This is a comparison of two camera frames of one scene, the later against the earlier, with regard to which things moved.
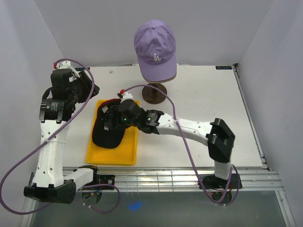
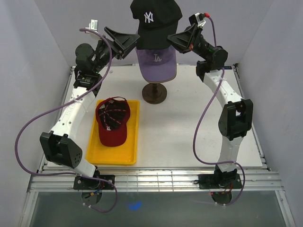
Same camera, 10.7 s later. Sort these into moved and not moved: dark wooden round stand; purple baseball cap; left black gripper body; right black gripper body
Moved: left black gripper body; right black gripper body
Not moved: purple baseball cap; dark wooden round stand
